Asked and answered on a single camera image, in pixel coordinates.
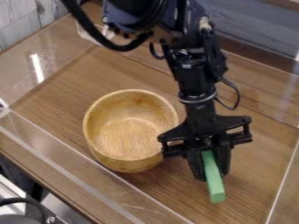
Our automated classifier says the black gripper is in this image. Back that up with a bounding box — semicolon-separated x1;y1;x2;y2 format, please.
157;95;254;182

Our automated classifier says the green rectangular block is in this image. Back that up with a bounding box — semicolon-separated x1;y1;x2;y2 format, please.
202;150;226;203

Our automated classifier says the brown wooden bowl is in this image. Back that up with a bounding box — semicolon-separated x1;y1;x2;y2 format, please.
83;89;180;173

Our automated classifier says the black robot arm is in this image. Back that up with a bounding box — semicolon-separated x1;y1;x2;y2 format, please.
62;0;253;181

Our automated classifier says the clear acrylic tray enclosure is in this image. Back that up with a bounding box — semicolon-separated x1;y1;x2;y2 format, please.
0;17;299;224

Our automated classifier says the black cable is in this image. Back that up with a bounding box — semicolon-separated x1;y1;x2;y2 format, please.
0;197;51;224

